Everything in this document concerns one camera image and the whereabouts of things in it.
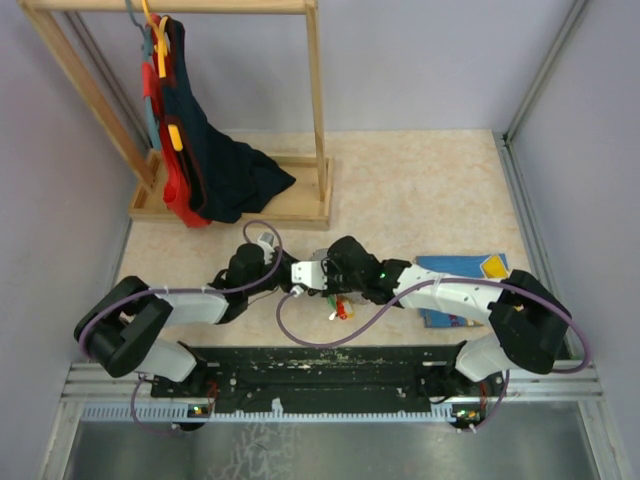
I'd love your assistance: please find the blue yellow booklet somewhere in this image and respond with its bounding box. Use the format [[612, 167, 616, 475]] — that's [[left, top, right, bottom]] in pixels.
[[415, 253, 510, 329]]

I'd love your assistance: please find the red garment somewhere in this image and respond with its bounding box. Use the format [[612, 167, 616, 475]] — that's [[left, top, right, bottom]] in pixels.
[[149, 29, 211, 228]]

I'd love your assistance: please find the purple cable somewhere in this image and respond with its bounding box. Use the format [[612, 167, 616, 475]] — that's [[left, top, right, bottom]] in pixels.
[[79, 219, 285, 436], [275, 277, 592, 434]]

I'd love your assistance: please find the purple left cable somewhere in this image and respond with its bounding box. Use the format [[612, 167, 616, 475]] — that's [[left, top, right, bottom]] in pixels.
[[79, 219, 285, 436]]

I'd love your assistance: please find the yellow hanger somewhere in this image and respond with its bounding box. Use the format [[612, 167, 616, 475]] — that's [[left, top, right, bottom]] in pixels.
[[141, 0, 183, 152]]

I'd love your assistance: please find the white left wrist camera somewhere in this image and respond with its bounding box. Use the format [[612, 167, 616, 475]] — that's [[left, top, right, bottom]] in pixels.
[[257, 232, 275, 249]]

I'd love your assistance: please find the wooden clothes rack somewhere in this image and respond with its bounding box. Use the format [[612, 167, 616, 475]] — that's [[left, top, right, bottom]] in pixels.
[[21, 1, 334, 230]]

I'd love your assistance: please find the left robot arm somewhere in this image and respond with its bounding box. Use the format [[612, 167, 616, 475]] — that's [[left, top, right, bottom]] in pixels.
[[73, 241, 298, 397]]

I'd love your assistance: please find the dark navy garment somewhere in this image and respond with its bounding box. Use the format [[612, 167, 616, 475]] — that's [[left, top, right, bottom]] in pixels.
[[160, 17, 296, 224]]

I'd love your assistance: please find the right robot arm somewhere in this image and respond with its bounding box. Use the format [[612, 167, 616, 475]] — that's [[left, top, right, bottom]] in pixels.
[[320, 236, 568, 396]]

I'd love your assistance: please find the aluminium corner rail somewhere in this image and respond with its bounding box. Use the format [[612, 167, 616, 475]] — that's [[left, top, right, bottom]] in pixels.
[[501, 0, 591, 146]]

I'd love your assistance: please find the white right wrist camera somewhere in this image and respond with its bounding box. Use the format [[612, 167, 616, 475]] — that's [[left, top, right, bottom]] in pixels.
[[291, 260, 327, 291]]

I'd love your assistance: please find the teal hanger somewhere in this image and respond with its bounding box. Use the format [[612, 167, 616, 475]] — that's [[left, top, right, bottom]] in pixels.
[[125, 0, 162, 151]]

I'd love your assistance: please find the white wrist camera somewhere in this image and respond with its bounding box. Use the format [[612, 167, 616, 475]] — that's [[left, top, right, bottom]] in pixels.
[[257, 232, 275, 249], [291, 260, 327, 291]]

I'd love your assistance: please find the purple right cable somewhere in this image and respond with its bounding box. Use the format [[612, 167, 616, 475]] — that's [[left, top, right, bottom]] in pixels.
[[275, 277, 592, 434]]

